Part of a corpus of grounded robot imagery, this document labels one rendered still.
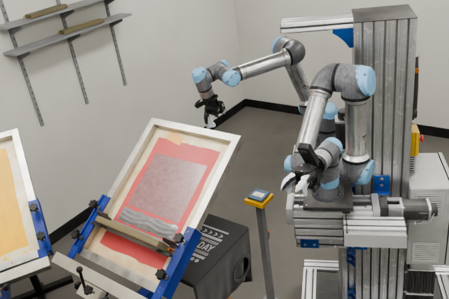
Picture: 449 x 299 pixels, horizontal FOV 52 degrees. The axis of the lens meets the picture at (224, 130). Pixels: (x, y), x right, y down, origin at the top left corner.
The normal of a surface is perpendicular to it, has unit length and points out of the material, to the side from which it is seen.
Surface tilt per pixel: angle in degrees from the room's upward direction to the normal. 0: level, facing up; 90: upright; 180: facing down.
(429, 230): 90
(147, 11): 90
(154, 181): 32
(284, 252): 0
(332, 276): 0
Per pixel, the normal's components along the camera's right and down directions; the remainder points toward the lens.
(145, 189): -0.42, -0.53
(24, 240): 0.11, -0.57
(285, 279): -0.13, -0.89
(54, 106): 0.81, 0.16
